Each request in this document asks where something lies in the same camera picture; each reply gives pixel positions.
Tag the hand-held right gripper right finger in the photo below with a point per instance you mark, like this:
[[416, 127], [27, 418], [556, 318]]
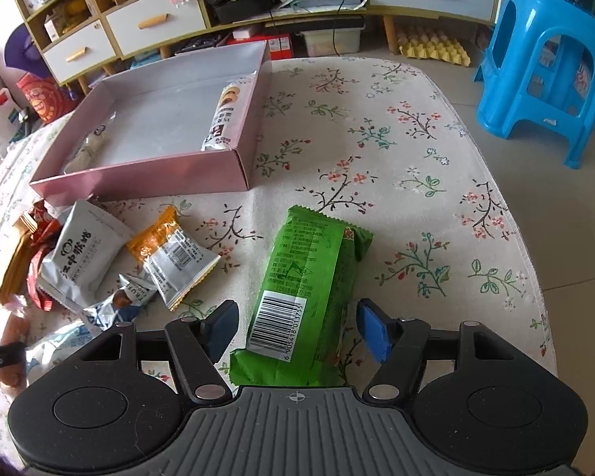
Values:
[[374, 329]]

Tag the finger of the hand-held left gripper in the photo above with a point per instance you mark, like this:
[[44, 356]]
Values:
[[5, 349]]

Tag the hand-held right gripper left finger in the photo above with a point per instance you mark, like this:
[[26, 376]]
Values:
[[220, 329]]

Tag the red snack packet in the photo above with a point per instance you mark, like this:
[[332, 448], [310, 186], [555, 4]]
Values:
[[39, 277]]

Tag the orange silver snack packet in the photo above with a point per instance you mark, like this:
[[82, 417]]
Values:
[[173, 258]]

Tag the gold snack packet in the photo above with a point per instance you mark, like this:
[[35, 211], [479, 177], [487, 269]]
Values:
[[12, 263]]

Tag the green snack packet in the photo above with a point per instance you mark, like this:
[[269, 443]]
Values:
[[302, 267]]

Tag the white grey snack packet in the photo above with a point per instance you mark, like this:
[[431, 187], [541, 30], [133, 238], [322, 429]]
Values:
[[79, 253]]

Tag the pink cardboard box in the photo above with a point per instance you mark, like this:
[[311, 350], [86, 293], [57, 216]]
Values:
[[144, 173]]

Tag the orange-brown snack packet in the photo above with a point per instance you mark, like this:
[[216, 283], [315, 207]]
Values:
[[15, 327]]

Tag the small blue silver packet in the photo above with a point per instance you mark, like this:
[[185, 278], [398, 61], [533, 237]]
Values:
[[124, 302]]

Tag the white chocolate cookie packet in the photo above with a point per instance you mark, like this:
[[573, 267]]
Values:
[[223, 119]]

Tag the clear beige snack packet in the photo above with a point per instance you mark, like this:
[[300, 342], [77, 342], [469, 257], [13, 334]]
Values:
[[87, 151]]

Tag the white red shopping bag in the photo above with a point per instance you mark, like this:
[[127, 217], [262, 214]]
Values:
[[0, 124]]

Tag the red printed bag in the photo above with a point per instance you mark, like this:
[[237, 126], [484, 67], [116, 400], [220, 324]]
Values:
[[44, 101]]

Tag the yellow egg tray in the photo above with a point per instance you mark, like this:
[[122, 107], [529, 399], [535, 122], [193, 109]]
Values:
[[431, 49]]

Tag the black flat tray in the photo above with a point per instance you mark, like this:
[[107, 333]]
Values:
[[198, 44]]

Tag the red box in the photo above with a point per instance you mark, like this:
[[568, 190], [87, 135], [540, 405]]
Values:
[[277, 45]]

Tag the clear storage bin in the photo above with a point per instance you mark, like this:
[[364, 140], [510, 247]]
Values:
[[327, 42]]

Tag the wooden cabinet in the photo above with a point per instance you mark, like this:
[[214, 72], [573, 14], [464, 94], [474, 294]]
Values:
[[390, 34]]

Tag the purple hat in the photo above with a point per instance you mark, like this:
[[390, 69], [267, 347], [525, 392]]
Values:
[[20, 49]]

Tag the small white box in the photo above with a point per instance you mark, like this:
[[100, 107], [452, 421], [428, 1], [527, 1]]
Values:
[[51, 28]]

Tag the blue plastic stool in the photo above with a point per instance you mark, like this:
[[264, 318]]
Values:
[[525, 25]]

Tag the yellow fruits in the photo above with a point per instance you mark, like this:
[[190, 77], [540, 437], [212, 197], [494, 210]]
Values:
[[79, 12]]

